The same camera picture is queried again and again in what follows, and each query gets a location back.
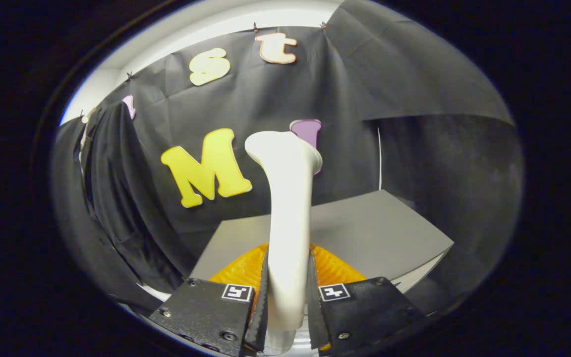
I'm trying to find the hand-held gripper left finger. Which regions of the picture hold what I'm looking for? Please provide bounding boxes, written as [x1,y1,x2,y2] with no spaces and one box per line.
[148,242,271,357]

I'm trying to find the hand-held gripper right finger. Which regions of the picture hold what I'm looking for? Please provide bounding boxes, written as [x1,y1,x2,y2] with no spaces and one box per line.
[307,243,428,354]

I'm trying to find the white garment steamer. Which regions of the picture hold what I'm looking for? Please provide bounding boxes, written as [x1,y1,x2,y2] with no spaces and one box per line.
[244,131,324,356]

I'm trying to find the grey cabinet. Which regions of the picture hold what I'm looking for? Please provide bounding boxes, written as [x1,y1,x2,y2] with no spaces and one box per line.
[189,189,455,294]

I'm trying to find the black blazer jacket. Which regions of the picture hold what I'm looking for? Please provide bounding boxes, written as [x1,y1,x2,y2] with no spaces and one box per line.
[75,102,188,294]

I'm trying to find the black backdrop cloth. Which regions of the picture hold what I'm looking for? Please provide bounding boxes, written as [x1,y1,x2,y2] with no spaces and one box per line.
[52,0,523,318]

